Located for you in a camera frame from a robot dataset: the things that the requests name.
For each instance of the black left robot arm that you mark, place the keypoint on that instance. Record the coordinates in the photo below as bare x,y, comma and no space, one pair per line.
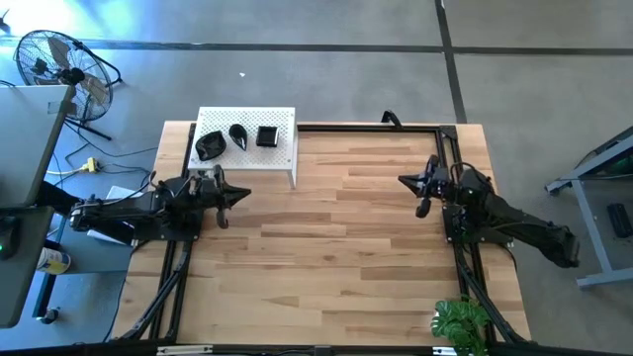
133,210

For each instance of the yellow blue can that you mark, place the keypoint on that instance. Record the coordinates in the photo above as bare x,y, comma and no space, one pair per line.
54,262

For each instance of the black floor fan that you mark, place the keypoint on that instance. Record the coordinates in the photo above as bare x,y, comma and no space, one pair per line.
69,76

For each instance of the grey metal table frame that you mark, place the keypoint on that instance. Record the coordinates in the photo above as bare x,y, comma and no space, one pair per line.
591,227

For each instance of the black device green light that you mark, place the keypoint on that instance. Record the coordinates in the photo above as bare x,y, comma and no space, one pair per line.
7,237

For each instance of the black caster base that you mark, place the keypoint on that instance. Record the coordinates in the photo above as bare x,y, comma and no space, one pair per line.
4,24

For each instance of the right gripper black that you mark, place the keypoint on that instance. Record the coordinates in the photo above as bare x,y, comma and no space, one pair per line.
435,185

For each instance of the black bowl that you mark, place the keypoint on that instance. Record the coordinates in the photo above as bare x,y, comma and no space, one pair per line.
210,146

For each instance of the desk leg with caster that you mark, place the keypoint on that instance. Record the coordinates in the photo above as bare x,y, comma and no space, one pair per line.
47,296

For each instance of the black aluminium table frame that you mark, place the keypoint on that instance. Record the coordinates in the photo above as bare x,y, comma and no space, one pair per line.
371,128

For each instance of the black curved bracket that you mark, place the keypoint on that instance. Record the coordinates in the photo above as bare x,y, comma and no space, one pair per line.
390,117

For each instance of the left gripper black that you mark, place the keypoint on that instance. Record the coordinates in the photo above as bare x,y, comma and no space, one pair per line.
212,193

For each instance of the black square mini plate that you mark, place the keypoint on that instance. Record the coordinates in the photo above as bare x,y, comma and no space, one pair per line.
267,136

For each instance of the grey desk top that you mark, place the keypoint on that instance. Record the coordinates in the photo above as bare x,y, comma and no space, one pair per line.
25,143

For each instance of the green artificial plant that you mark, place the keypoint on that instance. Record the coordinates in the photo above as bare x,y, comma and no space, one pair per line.
460,321

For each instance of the black floor device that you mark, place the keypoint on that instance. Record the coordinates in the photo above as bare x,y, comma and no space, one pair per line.
618,220

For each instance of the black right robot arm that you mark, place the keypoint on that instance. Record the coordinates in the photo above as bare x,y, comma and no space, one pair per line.
514,222

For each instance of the white perforated metal shelf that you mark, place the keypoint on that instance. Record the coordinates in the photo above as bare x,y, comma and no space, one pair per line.
277,153

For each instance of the white paper sheet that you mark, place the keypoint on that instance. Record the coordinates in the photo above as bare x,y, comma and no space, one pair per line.
118,192

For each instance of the black teardrop mini plate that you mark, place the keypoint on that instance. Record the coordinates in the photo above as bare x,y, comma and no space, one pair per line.
238,133

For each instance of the black desk beam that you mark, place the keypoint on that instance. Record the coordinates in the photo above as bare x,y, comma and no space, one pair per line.
54,195

